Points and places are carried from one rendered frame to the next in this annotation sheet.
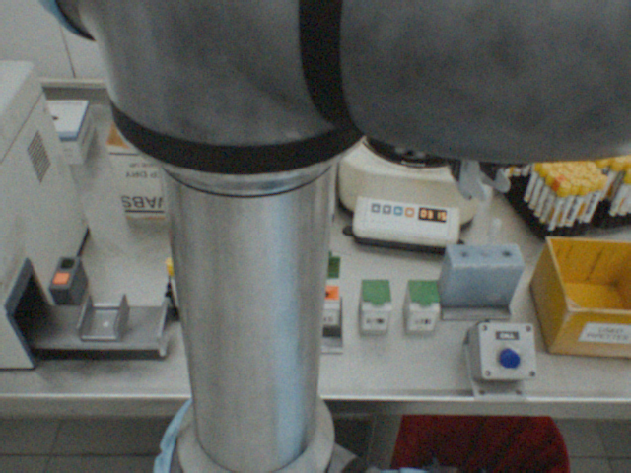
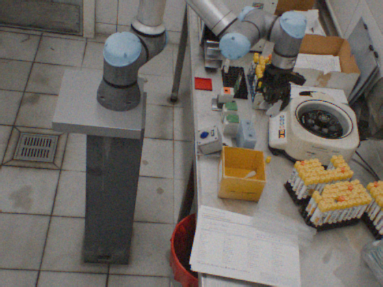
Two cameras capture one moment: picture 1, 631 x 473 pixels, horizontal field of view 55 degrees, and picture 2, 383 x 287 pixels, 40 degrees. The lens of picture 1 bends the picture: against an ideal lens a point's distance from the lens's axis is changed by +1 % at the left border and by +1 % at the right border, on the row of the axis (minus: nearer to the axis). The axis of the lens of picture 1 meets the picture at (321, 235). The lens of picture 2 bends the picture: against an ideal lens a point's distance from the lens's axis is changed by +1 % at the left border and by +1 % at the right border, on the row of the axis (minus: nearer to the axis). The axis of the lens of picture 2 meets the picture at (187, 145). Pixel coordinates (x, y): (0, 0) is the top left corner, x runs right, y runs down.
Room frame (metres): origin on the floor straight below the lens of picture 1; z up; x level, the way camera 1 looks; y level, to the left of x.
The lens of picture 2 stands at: (0.23, -1.47, 2.10)
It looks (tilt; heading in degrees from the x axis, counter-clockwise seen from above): 44 degrees down; 82
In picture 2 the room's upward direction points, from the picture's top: 12 degrees clockwise
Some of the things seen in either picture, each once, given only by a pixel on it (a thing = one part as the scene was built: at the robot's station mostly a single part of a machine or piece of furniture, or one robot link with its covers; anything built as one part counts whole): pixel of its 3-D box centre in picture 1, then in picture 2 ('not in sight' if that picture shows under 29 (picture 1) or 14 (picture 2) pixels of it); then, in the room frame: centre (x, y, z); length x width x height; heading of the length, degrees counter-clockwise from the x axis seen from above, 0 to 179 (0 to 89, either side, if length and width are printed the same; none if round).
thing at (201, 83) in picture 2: not in sight; (203, 83); (0.45, 0.11, 0.88); 0.07 x 0.07 x 0.01; 2
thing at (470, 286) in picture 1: (477, 279); (245, 139); (0.59, -0.23, 0.92); 0.10 x 0.07 x 0.10; 94
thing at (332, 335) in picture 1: (323, 318); (223, 102); (0.53, -0.01, 0.89); 0.09 x 0.05 x 0.04; 1
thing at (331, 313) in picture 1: (324, 305); (226, 97); (0.53, -0.01, 0.92); 0.05 x 0.04 x 0.06; 1
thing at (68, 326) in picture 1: (88, 322); (212, 47); (0.48, 0.30, 0.92); 0.21 x 0.07 x 0.05; 92
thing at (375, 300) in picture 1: (374, 306); (229, 113); (0.54, -0.08, 0.91); 0.05 x 0.04 x 0.07; 2
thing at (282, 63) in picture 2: not in sight; (284, 58); (0.63, -0.20, 1.25); 0.08 x 0.08 x 0.05
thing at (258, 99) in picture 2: not in sight; (263, 85); (0.68, 0.11, 0.91); 0.20 x 0.10 x 0.07; 92
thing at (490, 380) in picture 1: (498, 341); (215, 141); (0.48, -0.24, 0.92); 0.13 x 0.07 x 0.08; 2
